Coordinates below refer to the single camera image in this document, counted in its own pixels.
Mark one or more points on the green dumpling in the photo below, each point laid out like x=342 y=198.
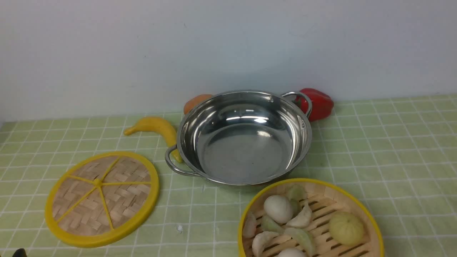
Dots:
x=268 y=224
x=304 y=238
x=295 y=194

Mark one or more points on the woven bamboo steamer lid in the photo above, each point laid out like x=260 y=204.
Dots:
x=102 y=199

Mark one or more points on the bamboo steamer basket yellow rim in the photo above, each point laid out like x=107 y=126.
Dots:
x=325 y=200

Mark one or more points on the yellow toy banana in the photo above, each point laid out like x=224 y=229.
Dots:
x=157 y=125

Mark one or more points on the green dumpling back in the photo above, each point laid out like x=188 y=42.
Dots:
x=295 y=194

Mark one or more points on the white dumpling front left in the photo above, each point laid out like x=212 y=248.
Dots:
x=261 y=240

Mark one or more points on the green checkered tablecloth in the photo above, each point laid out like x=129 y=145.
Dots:
x=397 y=156

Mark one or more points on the white dumpling far left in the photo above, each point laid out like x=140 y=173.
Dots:
x=250 y=225

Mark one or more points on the stainless steel pot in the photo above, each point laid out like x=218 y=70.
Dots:
x=242 y=138

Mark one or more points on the orange toy fruit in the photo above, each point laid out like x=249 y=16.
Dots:
x=194 y=102

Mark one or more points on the green dumpling front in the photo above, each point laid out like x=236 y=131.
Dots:
x=304 y=238

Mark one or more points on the red toy bell pepper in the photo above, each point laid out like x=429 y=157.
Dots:
x=322 y=104

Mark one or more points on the green dumpling left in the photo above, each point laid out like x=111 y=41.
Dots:
x=268 y=224

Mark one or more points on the yellow-green round bun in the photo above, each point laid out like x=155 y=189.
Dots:
x=346 y=228

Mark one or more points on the white dumpling centre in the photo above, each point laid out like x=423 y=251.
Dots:
x=303 y=218

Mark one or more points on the white dumpling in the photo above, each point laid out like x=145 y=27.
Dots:
x=250 y=225
x=303 y=218
x=261 y=240

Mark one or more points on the white round bun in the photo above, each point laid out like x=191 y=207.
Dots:
x=291 y=252
x=278 y=208

